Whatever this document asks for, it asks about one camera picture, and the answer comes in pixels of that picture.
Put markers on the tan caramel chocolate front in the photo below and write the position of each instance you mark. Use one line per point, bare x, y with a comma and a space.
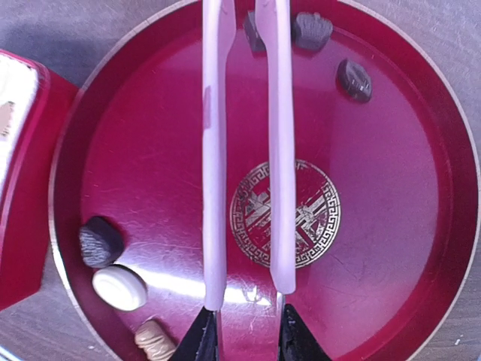
151, 338

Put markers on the white spiral chocolate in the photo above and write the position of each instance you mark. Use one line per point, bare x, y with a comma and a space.
120, 287

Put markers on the dark square chocolate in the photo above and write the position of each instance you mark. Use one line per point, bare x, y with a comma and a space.
253, 37

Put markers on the small dark chocolate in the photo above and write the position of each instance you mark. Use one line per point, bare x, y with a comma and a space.
354, 80

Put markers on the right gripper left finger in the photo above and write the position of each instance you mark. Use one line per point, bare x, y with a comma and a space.
200, 343

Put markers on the pink tongs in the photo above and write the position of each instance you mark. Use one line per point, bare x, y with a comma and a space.
272, 20

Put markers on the round red tray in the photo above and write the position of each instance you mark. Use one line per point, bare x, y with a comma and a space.
387, 211

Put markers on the red tin box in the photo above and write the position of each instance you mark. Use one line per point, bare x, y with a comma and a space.
24, 195

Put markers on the white paper cup liners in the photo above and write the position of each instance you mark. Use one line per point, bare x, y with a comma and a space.
19, 85

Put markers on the dark textured chocolate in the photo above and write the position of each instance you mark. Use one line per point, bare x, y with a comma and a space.
101, 243

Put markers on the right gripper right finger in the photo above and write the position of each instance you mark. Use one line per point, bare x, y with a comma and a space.
296, 341

